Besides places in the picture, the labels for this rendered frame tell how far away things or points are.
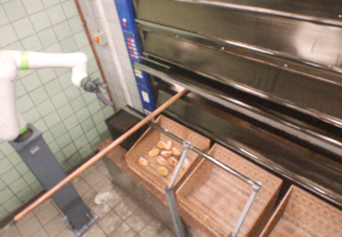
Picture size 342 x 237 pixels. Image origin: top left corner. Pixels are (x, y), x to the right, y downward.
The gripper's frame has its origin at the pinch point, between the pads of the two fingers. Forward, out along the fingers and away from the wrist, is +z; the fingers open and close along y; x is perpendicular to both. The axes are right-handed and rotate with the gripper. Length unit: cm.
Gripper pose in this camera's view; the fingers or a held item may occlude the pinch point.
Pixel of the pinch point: (108, 95)
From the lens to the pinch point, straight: 167.8
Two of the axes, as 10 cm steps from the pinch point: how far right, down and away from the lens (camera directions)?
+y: 1.5, 7.7, 6.2
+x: -6.9, 5.3, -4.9
